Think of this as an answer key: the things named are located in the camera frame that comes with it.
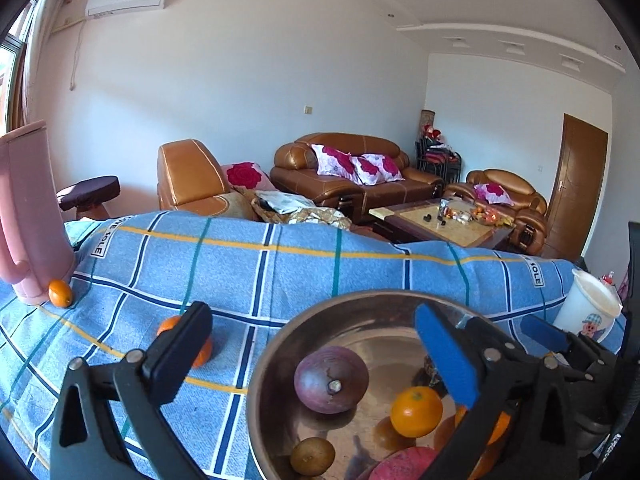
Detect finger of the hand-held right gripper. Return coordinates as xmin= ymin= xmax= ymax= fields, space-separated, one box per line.
xmin=519 ymin=314 xmax=572 ymax=354

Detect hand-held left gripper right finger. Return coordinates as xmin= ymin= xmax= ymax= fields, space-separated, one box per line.
xmin=414 ymin=303 xmax=584 ymax=480

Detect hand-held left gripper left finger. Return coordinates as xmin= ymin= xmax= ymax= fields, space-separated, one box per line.
xmin=50 ymin=301 xmax=215 ymax=480

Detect round metal bowl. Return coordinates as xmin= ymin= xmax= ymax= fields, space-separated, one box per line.
xmin=245 ymin=289 xmax=567 ymax=480

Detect red radish with roots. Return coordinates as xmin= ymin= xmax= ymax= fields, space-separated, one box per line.
xmin=368 ymin=446 xmax=442 ymax=480

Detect purple round radish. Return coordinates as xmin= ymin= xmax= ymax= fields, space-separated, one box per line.
xmin=293 ymin=345 xmax=370 ymax=415

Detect large orange mandarin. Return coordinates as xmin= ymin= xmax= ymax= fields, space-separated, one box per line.
xmin=156 ymin=315 xmax=214 ymax=369

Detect white cartoon print cup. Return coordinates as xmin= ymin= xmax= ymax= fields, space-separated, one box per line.
xmin=552 ymin=268 xmax=624 ymax=345

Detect blue plaid blanket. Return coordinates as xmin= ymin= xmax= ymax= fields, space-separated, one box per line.
xmin=0 ymin=209 xmax=632 ymax=480

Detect brown leather armchair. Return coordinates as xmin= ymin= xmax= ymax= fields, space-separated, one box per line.
xmin=444 ymin=169 xmax=549 ymax=256

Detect wooden coffee table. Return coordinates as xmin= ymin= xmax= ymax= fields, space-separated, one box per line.
xmin=368 ymin=198 xmax=517 ymax=251

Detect small orange kumquat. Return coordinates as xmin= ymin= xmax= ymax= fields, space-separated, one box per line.
xmin=48 ymin=279 xmax=74 ymax=309

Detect pile of snacks and fruit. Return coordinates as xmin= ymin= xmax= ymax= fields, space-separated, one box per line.
xmin=437 ymin=198 xmax=514 ymax=229

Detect rose print cushion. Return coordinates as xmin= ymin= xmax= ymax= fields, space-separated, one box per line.
xmin=472 ymin=182 xmax=515 ymax=206
xmin=349 ymin=153 xmax=406 ymax=186
xmin=221 ymin=161 xmax=276 ymax=194
xmin=310 ymin=143 xmax=361 ymax=177

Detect brown wooden door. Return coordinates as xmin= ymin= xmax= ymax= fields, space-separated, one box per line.
xmin=542 ymin=112 xmax=610 ymax=261

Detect green-brown kiwi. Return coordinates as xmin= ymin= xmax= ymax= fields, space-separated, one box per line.
xmin=289 ymin=436 xmax=336 ymax=475

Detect tan leather armchair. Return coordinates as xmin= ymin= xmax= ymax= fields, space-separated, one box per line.
xmin=156 ymin=138 xmax=256 ymax=221

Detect dark brown cushioned stool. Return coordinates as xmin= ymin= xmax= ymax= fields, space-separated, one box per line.
xmin=55 ymin=175 xmax=122 ymax=221

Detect white cloth bundle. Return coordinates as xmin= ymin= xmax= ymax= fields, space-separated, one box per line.
xmin=252 ymin=190 xmax=351 ymax=229

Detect stacked dark chairs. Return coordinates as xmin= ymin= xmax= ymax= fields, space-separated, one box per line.
xmin=415 ymin=134 xmax=462 ymax=184

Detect pink thermos jug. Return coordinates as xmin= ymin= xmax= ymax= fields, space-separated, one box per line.
xmin=0 ymin=119 xmax=77 ymax=307

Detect brown leather two-seat sofa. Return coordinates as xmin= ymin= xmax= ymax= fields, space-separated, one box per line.
xmin=269 ymin=132 xmax=446 ymax=226

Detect light window curtain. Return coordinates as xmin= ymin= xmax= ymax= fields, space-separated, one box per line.
xmin=19 ymin=0 xmax=82 ymax=133

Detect white air conditioner cable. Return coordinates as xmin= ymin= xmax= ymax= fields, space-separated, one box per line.
xmin=69 ymin=17 xmax=84 ymax=92

